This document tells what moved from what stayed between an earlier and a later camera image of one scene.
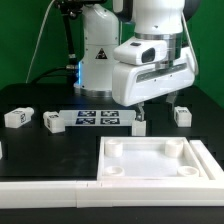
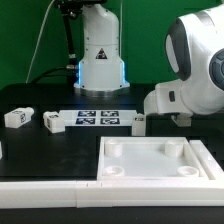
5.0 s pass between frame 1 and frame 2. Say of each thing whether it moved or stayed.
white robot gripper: moved
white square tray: stayed
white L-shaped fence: stayed
